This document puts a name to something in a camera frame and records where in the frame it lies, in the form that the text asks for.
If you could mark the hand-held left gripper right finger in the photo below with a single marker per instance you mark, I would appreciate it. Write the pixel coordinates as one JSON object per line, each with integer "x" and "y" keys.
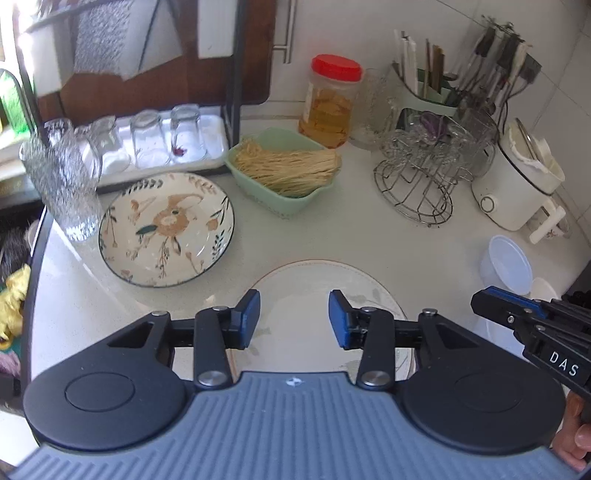
{"x": 339, "y": 318}

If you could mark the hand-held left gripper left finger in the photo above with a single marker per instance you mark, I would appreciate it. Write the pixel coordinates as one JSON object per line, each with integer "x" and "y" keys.
{"x": 249, "y": 318}

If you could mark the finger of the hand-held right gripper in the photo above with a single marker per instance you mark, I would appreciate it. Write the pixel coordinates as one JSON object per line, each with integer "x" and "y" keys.
{"x": 501, "y": 302}

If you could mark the plain white plate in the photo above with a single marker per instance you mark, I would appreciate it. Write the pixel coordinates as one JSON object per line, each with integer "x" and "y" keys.
{"x": 295, "y": 295}

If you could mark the floral squirrel print plate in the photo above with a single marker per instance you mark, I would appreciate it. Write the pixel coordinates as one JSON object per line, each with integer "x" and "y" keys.
{"x": 166, "y": 226}

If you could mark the person's right hand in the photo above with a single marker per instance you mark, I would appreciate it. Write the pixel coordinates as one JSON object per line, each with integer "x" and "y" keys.
{"x": 575, "y": 438}

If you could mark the small floral cup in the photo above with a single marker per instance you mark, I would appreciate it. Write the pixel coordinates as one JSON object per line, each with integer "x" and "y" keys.
{"x": 561, "y": 229}

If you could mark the green plastic basket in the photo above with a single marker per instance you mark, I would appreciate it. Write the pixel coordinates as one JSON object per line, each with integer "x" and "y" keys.
{"x": 281, "y": 207}

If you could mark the white electric cooking pot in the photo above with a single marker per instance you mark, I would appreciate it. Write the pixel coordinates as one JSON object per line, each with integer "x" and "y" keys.
{"x": 508, "y": 184}

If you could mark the dried noodles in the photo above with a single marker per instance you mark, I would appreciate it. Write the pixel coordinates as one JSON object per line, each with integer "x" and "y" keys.
{"x": 286, "y": 166}

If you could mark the cluster of clear glass cups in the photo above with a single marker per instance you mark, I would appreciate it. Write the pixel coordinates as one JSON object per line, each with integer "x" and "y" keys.
{"x": 443, "y": 143}

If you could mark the white plastic tray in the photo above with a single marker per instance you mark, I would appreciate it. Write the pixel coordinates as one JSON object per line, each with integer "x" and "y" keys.
{"x": 214, "y": 138}

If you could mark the clear drinking glass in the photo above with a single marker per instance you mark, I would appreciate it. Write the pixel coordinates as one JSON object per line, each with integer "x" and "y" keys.
{"x": 111, "y": 143}
{"x": 188, "y": 134}
{"x": 150, "y": 138}
{"x": 57, "y": 131}

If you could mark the clear glass pitcher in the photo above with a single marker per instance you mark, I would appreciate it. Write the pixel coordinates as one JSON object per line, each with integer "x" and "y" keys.
{"x": 376, "y": 110}

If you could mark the red lid plastic jar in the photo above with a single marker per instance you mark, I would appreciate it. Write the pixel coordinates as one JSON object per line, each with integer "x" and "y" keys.
{"x": 328, "y": 106}

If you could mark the green utensil holder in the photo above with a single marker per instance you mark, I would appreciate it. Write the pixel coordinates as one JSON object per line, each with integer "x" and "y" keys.
{"x": 431, "y": 99}

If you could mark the large textured glass tumbler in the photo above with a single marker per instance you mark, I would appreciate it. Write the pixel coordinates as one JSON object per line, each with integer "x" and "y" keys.
{"x": 62, "y": 184}

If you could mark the yellow cloth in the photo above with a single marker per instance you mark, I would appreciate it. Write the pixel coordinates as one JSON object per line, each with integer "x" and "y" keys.
{"x": 14, "y": 304}

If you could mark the hanging kitchen utensils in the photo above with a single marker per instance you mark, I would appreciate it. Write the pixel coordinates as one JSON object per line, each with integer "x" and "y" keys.
{"x": 501, "y": 60}

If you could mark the wooden cutting board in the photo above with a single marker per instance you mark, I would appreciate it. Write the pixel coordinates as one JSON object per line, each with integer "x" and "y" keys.
{"x": 203, "y": 78}

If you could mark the bundle of chopsticks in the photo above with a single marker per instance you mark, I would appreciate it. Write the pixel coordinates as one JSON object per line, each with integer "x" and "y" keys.
{"x": 411, "y": 55}

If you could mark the grey patterned towel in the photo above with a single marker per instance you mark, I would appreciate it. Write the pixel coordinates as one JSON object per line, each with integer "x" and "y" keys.
{"x": 101, "y": 37}

